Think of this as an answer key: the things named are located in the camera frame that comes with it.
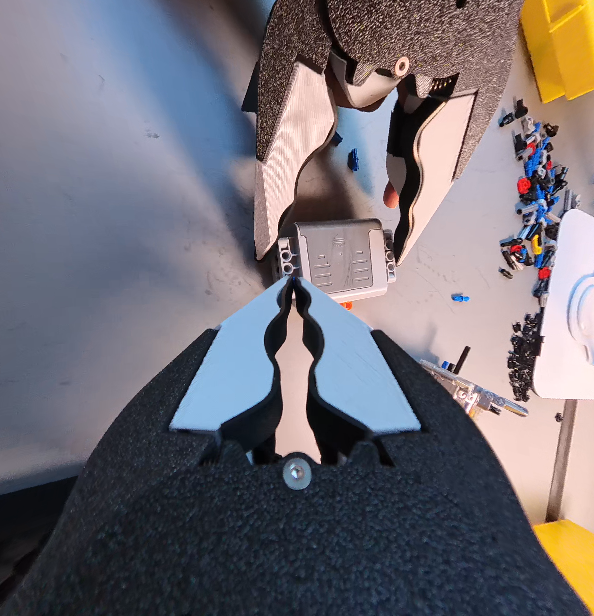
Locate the pile of black links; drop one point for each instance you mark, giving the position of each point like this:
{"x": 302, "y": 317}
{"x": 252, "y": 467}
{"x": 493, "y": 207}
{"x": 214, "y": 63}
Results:
{"x": 523, "y": 361}

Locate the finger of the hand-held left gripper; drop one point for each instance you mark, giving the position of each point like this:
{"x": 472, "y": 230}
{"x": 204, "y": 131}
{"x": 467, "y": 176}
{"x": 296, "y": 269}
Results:
{"x": 292, "y": 144}
{"x": 441, "y": 154}

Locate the yellow plastic bin with parts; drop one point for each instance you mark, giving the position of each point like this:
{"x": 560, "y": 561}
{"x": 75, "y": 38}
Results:
{"x": 567, "y": 48}

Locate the person's left hand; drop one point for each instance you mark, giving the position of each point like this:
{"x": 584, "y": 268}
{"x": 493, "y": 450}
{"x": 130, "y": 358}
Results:
{"x": 391, "y": 195}

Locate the pile of mixed building pieces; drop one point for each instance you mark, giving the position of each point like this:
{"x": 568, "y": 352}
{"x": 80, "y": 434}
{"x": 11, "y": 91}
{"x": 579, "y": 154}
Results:
{"x": 533, "y": 207}

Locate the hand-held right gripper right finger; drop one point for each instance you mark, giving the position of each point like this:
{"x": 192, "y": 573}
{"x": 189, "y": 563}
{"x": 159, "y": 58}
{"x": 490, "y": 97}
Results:
{"x": 369, "y": 385}

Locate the grey desk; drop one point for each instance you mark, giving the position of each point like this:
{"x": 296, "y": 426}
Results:
{"x": 104, "y": 241}

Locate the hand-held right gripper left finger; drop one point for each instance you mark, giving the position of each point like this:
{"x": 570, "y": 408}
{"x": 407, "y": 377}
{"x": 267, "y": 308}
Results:
{"x": 220, "y": 385}

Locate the grey transparent engine model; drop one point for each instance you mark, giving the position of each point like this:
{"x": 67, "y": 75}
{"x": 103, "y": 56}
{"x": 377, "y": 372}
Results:
{"x": 470, "y": 390}

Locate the grey battery box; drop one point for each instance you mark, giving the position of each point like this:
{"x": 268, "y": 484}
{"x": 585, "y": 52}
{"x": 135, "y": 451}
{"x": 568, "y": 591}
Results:
{"x": 340, "y": 255}

